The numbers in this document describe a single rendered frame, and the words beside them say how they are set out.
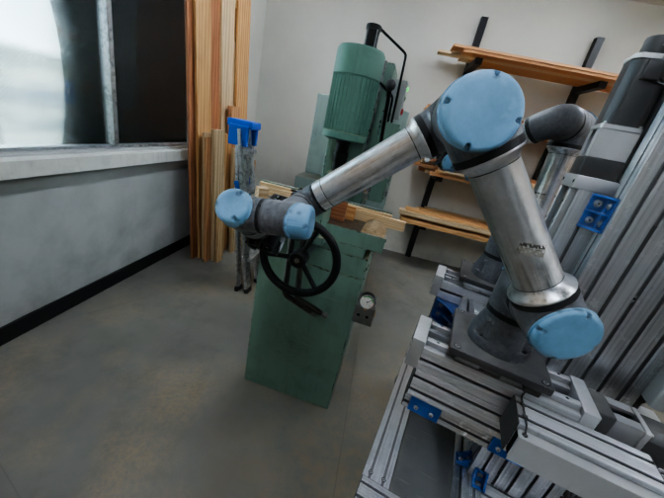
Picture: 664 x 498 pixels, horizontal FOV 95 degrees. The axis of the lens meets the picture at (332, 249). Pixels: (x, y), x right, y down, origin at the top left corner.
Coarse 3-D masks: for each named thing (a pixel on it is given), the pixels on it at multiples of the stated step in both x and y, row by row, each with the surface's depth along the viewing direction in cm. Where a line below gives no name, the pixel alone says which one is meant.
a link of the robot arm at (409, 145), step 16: (416, 128) 61; (384, 144) 65; (400, 144) 63; (416, 144) 63; (432, 144) 61; (352, 160) 68; (368, 160) 66; (384, 160) 65; (400, 160) 64; (416, 160) 66; (336, 176) 69; (352, 176) 67; (368, 176) 67; (384, 176) 67; (304, 192) 72; (320, 192) 70; (336, 192) 69; (352, 192) 69; (320, 208) 72
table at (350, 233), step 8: (328, 224) 115; (336, 224) 116; (344, 224) 118; (352, 224) 120; (360, 224) 122; (336, 232) 116; (344, 232) 115; (352, 232) 114; (360, 232) 113; (320, 240) 108; (336, 240) 117; (344, 240) 116; (352, 240) 115; (360, 240) 114; (368, 240) 114; (376, 240) 113; (384, 240) 112; (368, 248) 115; (376, 248) 114
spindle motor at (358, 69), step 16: (352, 48) 102; (368, 48) 101; (336, 64) 107; (352, 64) 103; (368, 64) 103; (336, 80) 108; (352, 80) 105; (368, 80) 106; (336, 96) 109; (352, 96) 107; (368, 96) 108; (336, 112) 110; (352, 112) 109; (368, 112) 111; (336, 128) 112; (352, 128) 110; (368, 128) 115
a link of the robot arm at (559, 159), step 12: (588, 120) 101; (576, 132) 101; (588, 132) 104; (552, 144) 109; (564, 144) 106; (576, 144) 105; (552, 156) 110; (564, 156) 108; (552, 168) 111; (564, 168) 109; (540, 180) 114; (552, 180) 111; (540, 192) 114; (552, 192) 112; (540, 204) 114
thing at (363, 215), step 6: (282, 192) 132; (288, 192) 132; (360, 210) 127; (360, 216) 127; (366, 216) 127; (372, 216) 126; (378, 216) 126; (384, 216) 126; (384, 222) 126; (390, 222) 125; (396, 222) 125; (402, 222) 124; (390, 228) 126; (396, 228) 125; (402, 228) 125
